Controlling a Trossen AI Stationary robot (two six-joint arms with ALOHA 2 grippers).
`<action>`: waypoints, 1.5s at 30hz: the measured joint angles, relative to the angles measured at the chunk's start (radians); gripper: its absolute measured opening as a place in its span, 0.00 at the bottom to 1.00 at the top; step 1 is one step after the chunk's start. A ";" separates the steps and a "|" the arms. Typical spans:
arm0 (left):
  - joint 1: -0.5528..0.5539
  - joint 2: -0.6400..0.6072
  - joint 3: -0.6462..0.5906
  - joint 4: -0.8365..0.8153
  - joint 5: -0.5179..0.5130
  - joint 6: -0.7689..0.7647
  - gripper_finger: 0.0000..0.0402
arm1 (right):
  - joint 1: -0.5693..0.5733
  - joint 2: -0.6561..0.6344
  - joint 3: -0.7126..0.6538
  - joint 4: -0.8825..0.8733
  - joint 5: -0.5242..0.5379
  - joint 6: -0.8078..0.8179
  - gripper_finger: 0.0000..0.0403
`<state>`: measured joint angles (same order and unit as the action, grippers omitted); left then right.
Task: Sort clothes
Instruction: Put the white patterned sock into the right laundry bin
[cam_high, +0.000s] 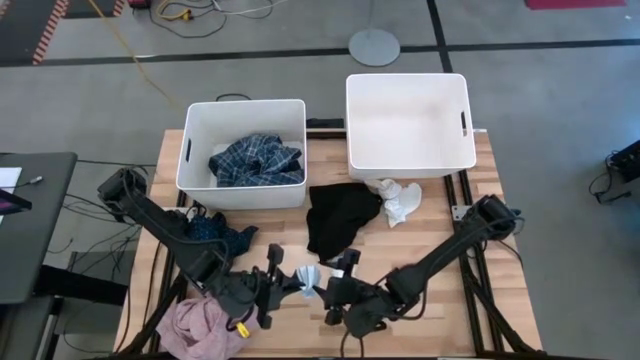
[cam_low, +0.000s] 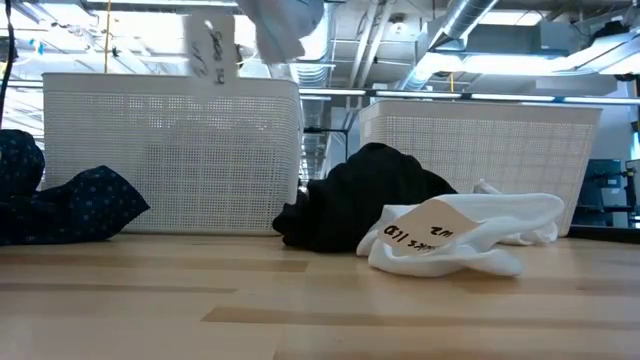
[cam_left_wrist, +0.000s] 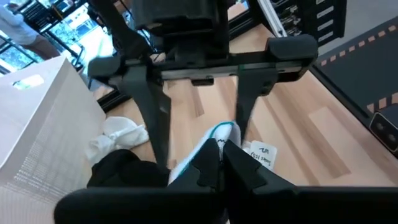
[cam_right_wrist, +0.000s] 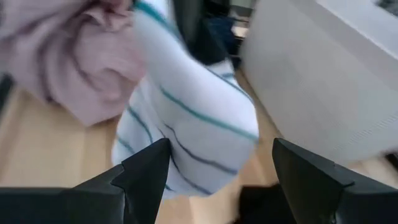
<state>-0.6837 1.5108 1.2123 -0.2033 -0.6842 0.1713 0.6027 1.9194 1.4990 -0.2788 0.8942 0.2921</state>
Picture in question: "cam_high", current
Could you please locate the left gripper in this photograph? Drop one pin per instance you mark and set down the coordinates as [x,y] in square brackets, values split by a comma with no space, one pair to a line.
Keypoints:
[250,295]

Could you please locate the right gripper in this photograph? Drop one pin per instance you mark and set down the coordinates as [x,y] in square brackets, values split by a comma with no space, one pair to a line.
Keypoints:
[355,300]

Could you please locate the light blue striped cloth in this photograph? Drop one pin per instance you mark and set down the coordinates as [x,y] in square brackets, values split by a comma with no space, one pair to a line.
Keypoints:
[307,280]

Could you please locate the black garment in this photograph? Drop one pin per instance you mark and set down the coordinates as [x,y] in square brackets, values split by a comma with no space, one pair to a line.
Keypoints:
[340,215]

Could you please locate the navy dotted garment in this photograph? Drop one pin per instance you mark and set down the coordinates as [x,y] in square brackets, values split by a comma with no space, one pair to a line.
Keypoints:
[215,232]

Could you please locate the pink garment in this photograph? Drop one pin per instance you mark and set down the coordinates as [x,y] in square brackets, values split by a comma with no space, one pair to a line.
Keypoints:
[195,325]

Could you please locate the white garment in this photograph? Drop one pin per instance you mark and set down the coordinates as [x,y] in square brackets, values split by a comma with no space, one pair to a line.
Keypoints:
[400,200]

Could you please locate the blue plaid shirt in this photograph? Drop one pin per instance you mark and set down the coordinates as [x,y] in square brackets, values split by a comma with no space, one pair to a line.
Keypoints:
[255,160]

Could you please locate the white plastic bin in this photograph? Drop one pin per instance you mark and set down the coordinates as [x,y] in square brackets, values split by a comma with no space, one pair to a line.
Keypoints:
[405,125]
[200,125]

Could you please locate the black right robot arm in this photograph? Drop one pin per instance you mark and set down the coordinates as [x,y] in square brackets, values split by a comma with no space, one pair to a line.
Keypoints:
[450,245]

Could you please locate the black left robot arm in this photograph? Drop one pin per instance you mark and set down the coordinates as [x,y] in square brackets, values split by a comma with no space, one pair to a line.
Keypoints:
[150,215]

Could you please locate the silver mounting plate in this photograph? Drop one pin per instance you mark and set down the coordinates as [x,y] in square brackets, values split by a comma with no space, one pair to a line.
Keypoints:
[460,212]

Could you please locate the black power box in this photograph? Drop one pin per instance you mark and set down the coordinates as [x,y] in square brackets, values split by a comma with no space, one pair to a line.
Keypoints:
[325,123]

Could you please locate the grey round lamp base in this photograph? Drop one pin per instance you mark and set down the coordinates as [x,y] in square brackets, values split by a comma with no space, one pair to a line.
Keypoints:
[374,47]

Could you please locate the black desk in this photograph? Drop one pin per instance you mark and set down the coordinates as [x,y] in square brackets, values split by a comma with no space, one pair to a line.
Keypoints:
[35,225]

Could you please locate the dark tablet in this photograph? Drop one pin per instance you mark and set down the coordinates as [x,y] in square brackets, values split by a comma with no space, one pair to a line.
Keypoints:
[12,202]

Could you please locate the white paper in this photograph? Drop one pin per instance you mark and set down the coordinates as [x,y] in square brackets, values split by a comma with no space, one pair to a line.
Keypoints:
[9,177]

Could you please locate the red box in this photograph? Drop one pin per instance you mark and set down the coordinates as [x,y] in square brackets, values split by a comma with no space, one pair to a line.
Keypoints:
[137,3]

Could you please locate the hazard striped floor mat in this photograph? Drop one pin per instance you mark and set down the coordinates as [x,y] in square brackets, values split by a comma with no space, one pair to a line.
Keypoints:
[25,30]

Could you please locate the red floor mat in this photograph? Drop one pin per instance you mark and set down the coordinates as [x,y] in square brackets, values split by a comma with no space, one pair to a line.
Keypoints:
[575,3]

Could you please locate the black table frame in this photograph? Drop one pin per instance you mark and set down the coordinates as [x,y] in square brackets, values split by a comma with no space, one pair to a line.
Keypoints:
[480,300]

